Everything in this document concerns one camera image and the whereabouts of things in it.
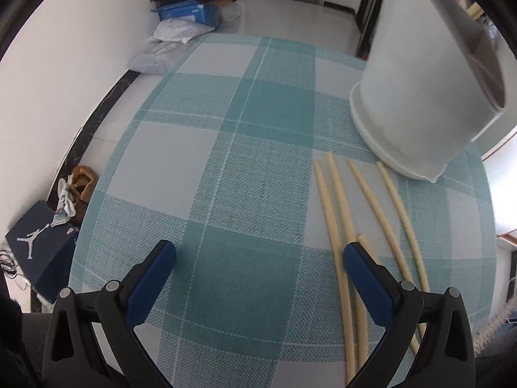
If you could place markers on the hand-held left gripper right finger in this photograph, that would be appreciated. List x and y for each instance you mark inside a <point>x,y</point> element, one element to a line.
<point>365,287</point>

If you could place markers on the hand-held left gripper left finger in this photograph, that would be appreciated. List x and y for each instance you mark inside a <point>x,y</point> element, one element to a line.
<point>151,287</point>

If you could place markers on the wooden chopstick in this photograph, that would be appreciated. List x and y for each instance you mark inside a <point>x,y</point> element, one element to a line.
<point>329,218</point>
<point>398,206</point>
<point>339,194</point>
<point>366,240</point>
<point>371,202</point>

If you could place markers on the white grey utensil holder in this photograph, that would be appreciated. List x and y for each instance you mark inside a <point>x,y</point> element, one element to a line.
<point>404,89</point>

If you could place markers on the navy shoe box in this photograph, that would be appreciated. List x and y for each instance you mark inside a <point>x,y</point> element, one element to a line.
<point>36,258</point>

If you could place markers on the white fluffy fabric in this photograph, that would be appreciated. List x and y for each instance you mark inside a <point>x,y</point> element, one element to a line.
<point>496,323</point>

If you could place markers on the teal checked tablecloth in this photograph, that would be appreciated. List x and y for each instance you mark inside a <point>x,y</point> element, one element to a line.
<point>242,169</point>

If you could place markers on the bright window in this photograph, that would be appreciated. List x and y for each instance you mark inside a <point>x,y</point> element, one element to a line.
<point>505,194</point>

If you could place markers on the clear plastic bag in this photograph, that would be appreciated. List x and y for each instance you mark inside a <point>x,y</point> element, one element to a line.
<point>153,62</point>

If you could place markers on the white plastic bag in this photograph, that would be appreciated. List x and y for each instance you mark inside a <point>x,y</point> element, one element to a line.
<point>177,32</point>

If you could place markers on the blue cardboard box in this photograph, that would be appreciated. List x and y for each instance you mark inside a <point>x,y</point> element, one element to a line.
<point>181,12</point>

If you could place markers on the brown cardboard piece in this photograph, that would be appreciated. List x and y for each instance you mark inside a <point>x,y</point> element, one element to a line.
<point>222,3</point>

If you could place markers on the black door frame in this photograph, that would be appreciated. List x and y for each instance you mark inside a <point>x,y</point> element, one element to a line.
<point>371,8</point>

